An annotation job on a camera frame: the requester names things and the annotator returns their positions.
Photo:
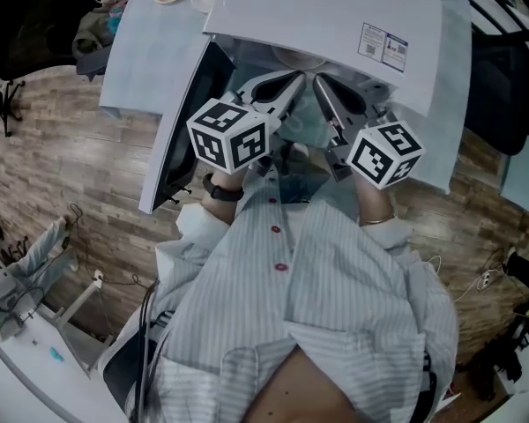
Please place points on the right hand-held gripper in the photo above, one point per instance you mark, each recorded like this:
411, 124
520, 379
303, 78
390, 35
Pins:
379, 157

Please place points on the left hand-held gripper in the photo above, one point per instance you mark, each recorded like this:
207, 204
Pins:
220, 139

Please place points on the person's right forearm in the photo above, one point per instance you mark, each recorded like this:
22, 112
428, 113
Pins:
372, 203

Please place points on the person's left forearm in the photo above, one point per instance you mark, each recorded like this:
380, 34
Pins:
222, 212

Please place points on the person's pale shoe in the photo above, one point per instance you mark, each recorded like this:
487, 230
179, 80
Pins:
299, 150

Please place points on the person's legs in jeans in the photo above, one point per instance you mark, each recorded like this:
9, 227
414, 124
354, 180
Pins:
300, 187

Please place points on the black wristband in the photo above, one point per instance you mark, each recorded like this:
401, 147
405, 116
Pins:
222, 190

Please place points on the black office chair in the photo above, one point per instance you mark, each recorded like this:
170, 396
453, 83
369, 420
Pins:
498, 95

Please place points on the olive garment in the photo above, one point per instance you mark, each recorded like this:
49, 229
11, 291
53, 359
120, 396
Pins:
92, 38

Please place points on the grey desk with white legs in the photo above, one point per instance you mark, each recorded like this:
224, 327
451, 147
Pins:
526, 179

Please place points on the striped white shirt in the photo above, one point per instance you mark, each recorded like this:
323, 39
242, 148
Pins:
335, 302

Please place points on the white power strip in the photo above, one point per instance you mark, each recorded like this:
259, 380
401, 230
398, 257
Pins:
98, 278
486, 280

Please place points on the black swivel chair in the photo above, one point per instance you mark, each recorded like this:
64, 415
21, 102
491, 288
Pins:
35, 38

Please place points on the black equipment pile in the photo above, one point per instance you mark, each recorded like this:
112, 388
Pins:
493, 364

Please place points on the teal small object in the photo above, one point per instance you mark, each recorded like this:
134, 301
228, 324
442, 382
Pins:
56, 354

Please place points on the white workbench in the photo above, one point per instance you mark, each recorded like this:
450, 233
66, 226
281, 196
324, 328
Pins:
26, 368

